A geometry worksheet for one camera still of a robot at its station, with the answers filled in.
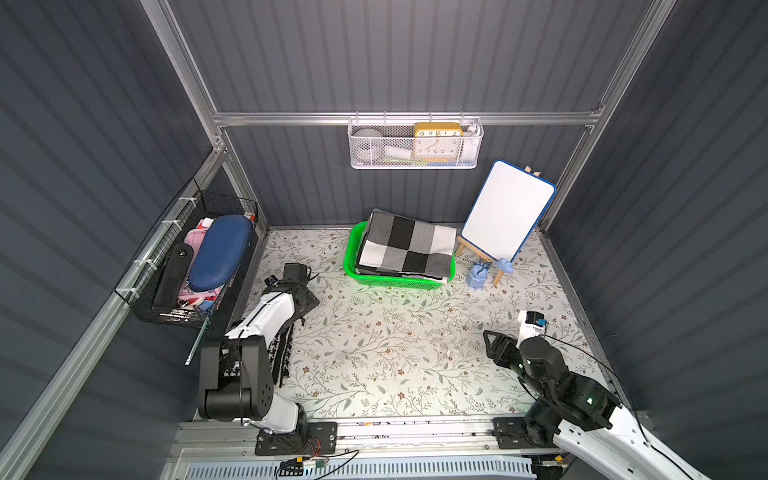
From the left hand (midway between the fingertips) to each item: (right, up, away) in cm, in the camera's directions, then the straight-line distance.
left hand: (295, 308), depth 90 cm
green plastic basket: (+17, +19, +12) cm, 28 cm away
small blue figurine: (+58, +10, +6) cm, 59 cm away
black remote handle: (-18, +11, -26) cm, 34 cm away
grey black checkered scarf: (+32, +20, +11) cm, 40 cm away
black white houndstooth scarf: (-2, -11, -7) cm, 14 cm away
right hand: (+56, -4, -15) cm, 58 cm away
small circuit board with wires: (+6, -36, -18) cm, 40 cm away
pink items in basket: (-16, +7, -25) cm, 30 cm away
